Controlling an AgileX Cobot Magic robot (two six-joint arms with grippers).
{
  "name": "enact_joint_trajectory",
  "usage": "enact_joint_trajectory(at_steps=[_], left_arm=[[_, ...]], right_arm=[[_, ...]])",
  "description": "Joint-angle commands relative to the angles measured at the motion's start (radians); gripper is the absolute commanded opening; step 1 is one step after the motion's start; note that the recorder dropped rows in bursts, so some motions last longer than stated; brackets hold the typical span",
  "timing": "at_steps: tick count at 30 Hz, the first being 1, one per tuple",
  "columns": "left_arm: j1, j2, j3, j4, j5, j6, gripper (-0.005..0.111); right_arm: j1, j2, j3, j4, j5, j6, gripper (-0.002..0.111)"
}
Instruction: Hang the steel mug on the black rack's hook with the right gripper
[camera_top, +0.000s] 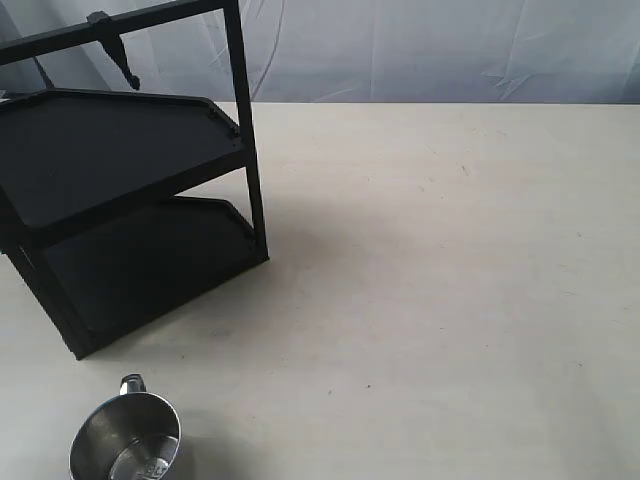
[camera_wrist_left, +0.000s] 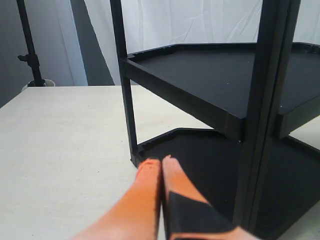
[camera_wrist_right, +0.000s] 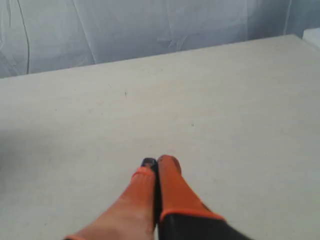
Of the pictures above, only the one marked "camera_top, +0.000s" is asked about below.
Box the stainless steel mug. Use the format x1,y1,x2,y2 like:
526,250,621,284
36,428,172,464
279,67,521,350
68,373,182,479

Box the black two-tier metal rack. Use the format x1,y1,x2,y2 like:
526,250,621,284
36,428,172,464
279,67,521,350
1,1,269,359

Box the black plastic hook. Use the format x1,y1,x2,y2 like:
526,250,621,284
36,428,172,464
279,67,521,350
87,11,140,91

